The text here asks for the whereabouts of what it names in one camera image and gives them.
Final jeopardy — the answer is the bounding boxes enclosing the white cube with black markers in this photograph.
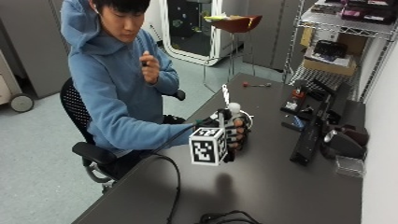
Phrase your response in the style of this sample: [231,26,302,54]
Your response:
[187,126,230,167]

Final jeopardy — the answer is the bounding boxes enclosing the person in blue hoodie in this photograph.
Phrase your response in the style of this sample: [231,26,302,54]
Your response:
[60,0,197,158]

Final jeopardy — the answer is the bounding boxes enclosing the white striped straw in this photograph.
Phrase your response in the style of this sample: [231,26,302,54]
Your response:
[219,83,233,110]

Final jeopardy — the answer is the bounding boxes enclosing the white booth with glass door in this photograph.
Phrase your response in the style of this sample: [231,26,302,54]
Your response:
[158,0,251,67]

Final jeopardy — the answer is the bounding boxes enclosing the small blue object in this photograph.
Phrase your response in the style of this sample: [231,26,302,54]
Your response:
[281,114,309,133]

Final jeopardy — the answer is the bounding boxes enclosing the tall black box device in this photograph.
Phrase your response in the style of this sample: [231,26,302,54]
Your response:
[289,115,328,166]

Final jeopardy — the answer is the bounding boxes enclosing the black tray with red part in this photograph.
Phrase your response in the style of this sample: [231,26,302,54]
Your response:
[279,79,311,115]

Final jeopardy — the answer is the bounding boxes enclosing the yellow-green papers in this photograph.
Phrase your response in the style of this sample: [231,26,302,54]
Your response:
[203,14,230,22]

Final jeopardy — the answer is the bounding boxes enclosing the brown bar stool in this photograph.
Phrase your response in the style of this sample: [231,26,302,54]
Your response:
[201,14,265,94]

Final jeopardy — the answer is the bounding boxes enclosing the black round device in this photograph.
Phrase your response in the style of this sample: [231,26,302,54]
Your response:
[319,124,370,161]

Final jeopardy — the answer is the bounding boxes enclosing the black stand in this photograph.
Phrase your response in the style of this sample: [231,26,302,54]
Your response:
[309,77,352,125]

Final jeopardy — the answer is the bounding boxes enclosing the black office chair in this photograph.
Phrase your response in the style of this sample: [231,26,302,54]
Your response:
[58,77,187,192]

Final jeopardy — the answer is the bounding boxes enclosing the grey cabinet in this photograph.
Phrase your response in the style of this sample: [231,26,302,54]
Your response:
[0,0,72,100]

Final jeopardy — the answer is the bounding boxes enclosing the clear plastic box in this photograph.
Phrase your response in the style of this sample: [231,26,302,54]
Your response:
[332,154,367,179]

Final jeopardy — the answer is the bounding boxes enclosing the flat cardboard box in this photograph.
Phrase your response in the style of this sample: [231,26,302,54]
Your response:
[301,46,358,77]

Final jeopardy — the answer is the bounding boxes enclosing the white cart with wheel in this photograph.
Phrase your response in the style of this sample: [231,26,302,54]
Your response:
[0,49,36,114]

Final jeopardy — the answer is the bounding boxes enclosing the grey locker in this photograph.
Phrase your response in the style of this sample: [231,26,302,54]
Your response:
[242,0,318,72]

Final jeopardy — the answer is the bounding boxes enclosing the black bag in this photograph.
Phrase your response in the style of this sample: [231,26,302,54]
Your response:
[313,39,350,63]

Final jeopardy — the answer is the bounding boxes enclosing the tall cardboard box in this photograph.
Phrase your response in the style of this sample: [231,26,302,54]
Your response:
[335,32,370,58]

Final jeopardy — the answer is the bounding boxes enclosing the dark pink boxes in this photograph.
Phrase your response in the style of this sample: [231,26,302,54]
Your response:
[310,0,398,25]

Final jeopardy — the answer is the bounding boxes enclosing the red handled screwdriver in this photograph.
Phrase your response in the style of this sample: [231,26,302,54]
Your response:
[241,81,274,89]

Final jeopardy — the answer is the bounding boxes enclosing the black glove cable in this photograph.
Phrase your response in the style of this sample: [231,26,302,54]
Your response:
[147,119,217,224]

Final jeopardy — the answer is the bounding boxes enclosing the black looped cable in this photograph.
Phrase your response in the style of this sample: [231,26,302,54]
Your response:
[193,210,263,224]

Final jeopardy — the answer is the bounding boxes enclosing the metal wire shelf rack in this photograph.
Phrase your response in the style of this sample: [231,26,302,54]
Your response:
[282,0,398,105]

